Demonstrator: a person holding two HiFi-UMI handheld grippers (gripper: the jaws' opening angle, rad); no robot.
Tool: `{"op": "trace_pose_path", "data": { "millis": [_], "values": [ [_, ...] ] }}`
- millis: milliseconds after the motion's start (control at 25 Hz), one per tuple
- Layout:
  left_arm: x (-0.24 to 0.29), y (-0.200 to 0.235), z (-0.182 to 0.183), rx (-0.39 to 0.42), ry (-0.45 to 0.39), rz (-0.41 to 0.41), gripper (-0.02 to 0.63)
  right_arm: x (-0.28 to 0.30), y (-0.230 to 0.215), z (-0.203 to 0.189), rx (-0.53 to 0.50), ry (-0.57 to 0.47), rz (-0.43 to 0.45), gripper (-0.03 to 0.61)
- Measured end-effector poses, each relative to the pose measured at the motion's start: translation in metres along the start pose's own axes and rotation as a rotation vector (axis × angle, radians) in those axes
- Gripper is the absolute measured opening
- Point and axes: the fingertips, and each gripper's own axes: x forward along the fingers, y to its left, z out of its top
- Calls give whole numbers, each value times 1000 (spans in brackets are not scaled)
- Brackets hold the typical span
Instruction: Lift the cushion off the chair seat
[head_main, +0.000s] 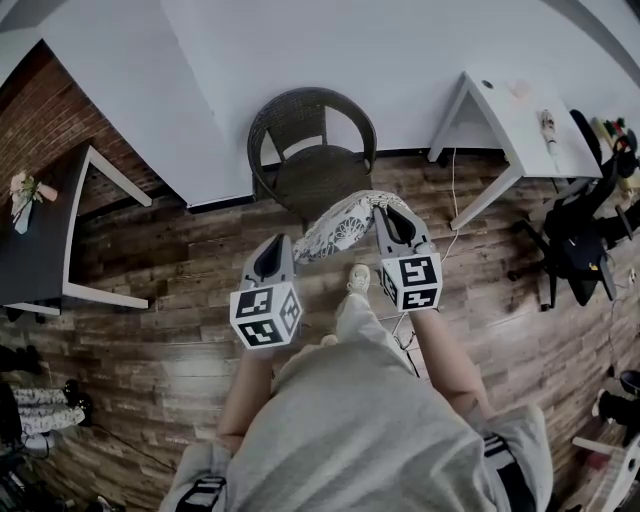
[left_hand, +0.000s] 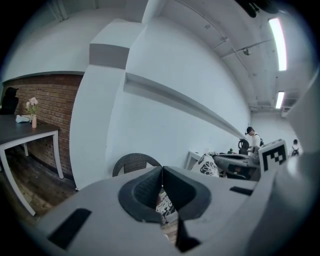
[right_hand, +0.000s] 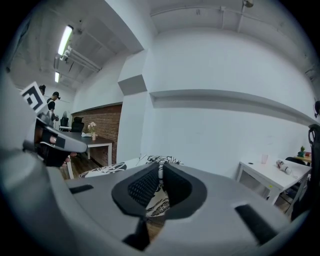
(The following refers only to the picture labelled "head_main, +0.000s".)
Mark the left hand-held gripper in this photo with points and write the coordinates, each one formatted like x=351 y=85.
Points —
x=262 y=310

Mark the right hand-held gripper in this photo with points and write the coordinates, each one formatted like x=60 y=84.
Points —
x=415 y=280

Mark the floral patterned cushion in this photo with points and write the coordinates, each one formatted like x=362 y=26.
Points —
x=340 y=230

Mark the dark wicker chair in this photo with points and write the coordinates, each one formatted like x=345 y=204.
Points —
x=320 y=175

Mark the person's right forearm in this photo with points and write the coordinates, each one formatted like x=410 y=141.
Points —
x=445 y=360

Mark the person's left forearm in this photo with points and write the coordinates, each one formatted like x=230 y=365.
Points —
x=245 y=395

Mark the black office chair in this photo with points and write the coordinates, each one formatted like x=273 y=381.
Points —
x=575 y=245

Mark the person's beige shoe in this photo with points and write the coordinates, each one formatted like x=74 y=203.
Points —
x=359 y=277
x=329 y=340

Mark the person's light trouser leg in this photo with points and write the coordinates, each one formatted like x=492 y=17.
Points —
x=362 y=325

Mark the person's grey shirt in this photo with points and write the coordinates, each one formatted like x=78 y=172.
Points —
x=360 y=440

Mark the white desk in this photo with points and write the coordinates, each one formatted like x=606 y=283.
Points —
x=530 y=135

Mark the pink flowers in vase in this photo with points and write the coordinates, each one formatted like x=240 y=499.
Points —
x=27 y=192

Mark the dark table with white frame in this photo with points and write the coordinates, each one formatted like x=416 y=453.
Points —
x=35 y=250

